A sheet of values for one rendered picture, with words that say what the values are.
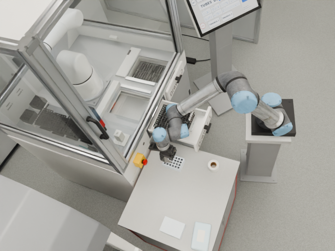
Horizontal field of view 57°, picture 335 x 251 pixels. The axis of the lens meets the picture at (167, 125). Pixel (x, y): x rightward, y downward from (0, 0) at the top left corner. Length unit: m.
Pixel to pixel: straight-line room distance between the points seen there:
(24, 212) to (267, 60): 2.89
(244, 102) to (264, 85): 1.77
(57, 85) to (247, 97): 0.83
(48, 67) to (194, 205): 1.19
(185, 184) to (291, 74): 1.86
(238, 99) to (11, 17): 0.98
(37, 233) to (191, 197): 1.07
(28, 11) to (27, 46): 0.20
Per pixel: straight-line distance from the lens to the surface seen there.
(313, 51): 3.61
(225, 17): 2.41
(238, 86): 1.52
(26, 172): 3.39
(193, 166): 1.99
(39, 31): 1.09
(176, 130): 1.64
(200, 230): 1.83
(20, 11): 1.25
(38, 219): 1.09
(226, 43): 2.73
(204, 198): 1.92
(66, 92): 1.22
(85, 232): 1.17
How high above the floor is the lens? 2.59
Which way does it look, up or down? 59 degrees down
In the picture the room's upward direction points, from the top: 19 degrees counter-clockwise
